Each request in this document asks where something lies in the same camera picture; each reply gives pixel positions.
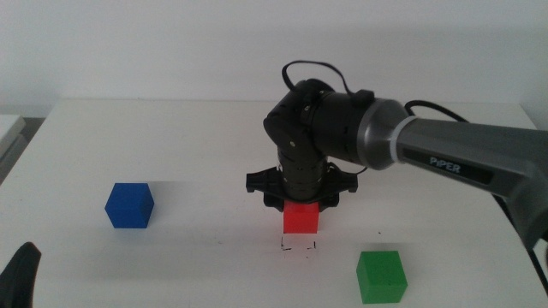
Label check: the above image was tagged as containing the blue cube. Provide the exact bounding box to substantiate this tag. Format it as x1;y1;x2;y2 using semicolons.
104;182;155;230

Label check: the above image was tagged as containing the red cube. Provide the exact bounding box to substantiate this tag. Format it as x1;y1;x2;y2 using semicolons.
283;200;321;235

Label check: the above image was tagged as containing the green cube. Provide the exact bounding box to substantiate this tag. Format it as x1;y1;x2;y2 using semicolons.
355;250;408;305

